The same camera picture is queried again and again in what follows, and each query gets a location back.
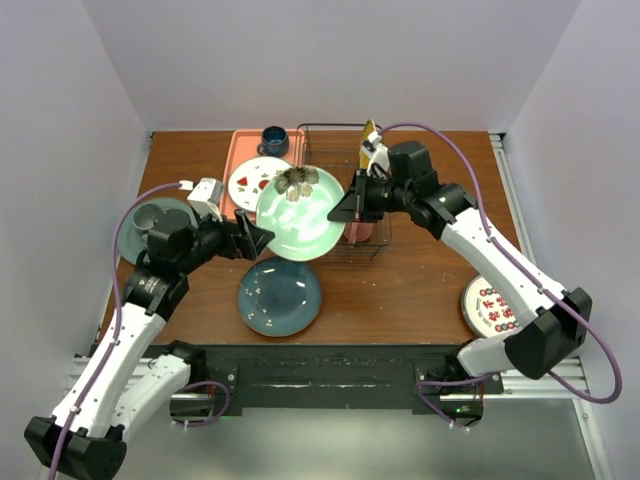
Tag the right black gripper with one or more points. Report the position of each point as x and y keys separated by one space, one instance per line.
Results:
x=354 y=207

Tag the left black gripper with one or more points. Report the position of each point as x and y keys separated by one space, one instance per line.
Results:
x=255 y=238

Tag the pink ceramic mug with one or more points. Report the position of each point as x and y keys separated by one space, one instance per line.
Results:
x=357 y=232

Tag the light green flower plate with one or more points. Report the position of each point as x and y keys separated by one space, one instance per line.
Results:
x=294 y=206

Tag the yellow woven bamboo plate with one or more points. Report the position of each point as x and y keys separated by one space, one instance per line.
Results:
x=367 y=135

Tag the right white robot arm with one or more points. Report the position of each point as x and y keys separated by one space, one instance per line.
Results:
x=551 y=318

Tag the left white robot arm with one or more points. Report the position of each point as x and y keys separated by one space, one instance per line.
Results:
x=88 y=433

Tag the white watermelon pattern plate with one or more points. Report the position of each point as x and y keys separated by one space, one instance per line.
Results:
x=249 y=179

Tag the dark teal plate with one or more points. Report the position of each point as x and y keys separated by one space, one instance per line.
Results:
x=278 y=297

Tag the pink plastic tray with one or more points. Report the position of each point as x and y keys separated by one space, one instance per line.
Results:
x=243 y=147

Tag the dark blue mug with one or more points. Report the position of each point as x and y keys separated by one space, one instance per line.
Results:
x=274 y=142

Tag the grey metal mug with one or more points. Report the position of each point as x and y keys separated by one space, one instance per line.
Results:
x=146 y=216

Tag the grey green saucer plate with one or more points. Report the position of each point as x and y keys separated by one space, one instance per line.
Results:
x=129 y=243

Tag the white plate red characters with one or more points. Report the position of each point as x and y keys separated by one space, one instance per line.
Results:
x=485 y=311

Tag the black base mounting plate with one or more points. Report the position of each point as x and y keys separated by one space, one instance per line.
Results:
x=343 y=377

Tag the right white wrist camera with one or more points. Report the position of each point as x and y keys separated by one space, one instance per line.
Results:
x=381 y=163

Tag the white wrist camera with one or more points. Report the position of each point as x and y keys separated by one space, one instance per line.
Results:
x=381 y=163
x=204 y=196

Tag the black wire dish rack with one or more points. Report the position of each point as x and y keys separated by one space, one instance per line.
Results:
x=334 y=147

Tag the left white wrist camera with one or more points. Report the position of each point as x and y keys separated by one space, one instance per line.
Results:
x=204 y=196

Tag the aluminium frame rail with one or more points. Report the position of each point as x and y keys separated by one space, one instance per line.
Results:
x=589 y=430

